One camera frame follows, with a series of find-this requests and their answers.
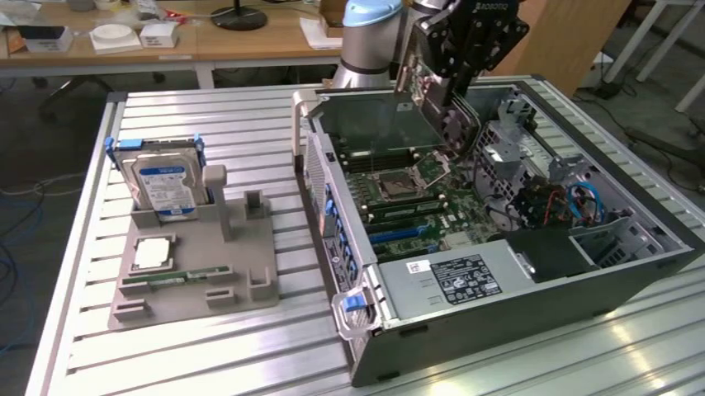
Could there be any white paper stack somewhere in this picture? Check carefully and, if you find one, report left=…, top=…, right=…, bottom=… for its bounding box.
left=299, top=16, right=346, bottom=51

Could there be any red wire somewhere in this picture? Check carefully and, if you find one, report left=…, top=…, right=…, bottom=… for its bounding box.
left=542, top=189, right=558, bottom=224

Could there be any wooden cabinet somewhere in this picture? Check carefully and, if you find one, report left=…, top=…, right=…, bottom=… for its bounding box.
left=494, top=0, right=634, bottom=96

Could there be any brown cardboard box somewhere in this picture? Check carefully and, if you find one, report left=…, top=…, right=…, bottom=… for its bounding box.
left=319, top=0, right=350, bottom=26

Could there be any blue wire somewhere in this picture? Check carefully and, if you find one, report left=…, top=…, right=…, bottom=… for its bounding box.
left=566, top=181, right=608, bottom=226

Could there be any black open PC case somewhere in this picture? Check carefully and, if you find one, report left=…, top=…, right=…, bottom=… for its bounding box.
left=291, top=80, right=705, bottom=389

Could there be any CPU socket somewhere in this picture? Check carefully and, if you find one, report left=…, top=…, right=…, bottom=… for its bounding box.
left=374, top=168, right=420, bottom=203

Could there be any white box black lid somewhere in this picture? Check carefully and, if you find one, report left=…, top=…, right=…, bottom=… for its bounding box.
left=16, top=25, right=76, bottom=54

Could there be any grey power supply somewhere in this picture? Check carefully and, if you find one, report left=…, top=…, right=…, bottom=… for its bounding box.
left=374, top=238, right=538, bottom=323

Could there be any wooden desk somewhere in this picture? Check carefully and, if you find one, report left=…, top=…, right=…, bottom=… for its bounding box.
left=0, top=0, right=497, bottom=79

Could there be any grey metal disk bay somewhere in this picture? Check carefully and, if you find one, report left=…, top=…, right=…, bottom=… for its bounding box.
left=566, top=214, right=665, bottom=269

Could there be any white square round-top object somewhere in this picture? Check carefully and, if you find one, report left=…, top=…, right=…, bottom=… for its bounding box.
left=88, top=23, right=144, bottom=55

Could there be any small white labelled box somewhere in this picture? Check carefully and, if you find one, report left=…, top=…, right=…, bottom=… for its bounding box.
left=138, top=22, right=181, bottom=49

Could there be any silver hard disk blue label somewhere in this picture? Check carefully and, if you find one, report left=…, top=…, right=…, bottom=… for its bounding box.
left=122, top=153, right=201, bottom=224

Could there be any black office chair base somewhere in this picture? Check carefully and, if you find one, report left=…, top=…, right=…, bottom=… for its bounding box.
left=32, top=72, right=167, bottom=123

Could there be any green RAM stick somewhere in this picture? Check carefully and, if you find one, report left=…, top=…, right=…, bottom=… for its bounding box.
left=122, top=266, right=231, bottom=286

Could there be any blue slot retainer bar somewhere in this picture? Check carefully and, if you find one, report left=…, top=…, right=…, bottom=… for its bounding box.
left=325, top=183, right=359, bottom=281

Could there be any black round lamp base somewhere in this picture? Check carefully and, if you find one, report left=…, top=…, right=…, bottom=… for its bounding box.
left=211, top=0, right=269, bottom=32

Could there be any dark installed RAM stick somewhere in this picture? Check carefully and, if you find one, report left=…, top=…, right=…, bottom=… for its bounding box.
left=366, top=200, right=448, bottom=219

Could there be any blue expansion slot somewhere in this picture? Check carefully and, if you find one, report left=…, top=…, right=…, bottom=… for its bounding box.
left=369, top=224, right=434, bottom=244

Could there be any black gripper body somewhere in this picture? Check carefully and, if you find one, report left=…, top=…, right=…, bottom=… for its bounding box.
left=457, top=0, right=524, bottom=42

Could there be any metal socket cover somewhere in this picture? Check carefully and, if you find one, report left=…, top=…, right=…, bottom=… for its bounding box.
left=413, top=150, right=458, bottom=186

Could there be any black graphics card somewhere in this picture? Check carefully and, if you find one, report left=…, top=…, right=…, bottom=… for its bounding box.
left=394, top=36, right=482, bottom=160

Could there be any blue disk caddy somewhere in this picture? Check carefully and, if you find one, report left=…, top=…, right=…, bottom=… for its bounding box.
left=104, top=135, right=209, bottom=207

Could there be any silver CPU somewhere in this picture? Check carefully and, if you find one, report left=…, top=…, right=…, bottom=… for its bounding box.
left=135, top=238, right=174, bottom=269

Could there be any perforated metal drive cage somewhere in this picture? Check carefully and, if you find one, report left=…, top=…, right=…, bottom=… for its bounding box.
left=474, top=98, right=552, bottom=207

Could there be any white table frame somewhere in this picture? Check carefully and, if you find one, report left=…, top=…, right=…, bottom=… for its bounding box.
left=602, top=0, right=705, bottom=112

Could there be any grey parts rack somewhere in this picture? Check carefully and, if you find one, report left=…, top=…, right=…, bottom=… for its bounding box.
left=110, top=163, right=282, bottom=333

